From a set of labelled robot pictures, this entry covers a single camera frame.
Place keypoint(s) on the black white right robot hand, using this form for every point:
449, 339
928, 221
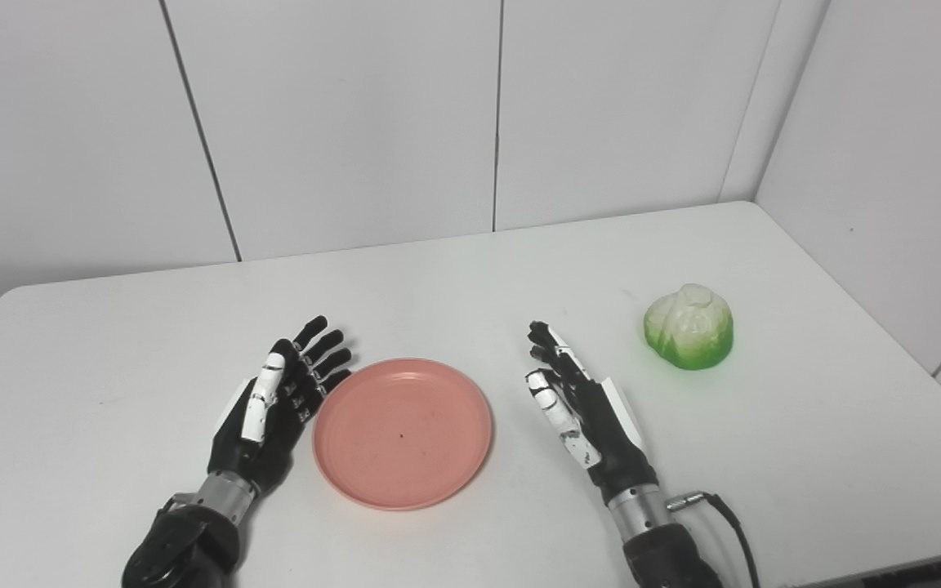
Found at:
613, 445

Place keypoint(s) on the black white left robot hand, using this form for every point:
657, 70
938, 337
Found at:
270, 445

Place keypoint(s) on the pink round plate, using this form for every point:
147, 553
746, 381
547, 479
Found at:
401, 433

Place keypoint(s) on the green white toy cabbage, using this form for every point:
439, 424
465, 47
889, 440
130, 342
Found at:
689, 327

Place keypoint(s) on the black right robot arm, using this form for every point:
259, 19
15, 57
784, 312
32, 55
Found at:
666, 559

